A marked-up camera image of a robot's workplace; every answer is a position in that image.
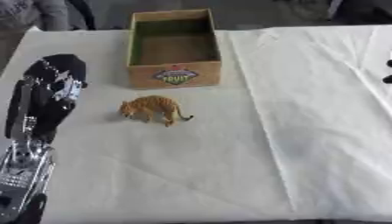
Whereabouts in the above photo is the tan cardboard box green inside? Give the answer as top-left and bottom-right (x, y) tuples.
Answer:
(123, 8), (224, 89)

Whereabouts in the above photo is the person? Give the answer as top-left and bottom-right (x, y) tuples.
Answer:
(0, 0), (71, 74)

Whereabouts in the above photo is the orange toy tiger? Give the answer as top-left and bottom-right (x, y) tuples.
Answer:
(117, 94), (196, 128)

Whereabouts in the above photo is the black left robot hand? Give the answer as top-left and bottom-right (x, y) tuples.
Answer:
(3, 53), (89, 144)

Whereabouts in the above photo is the black chair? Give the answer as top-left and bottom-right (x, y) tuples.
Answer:
(331, 0), (392, 25)

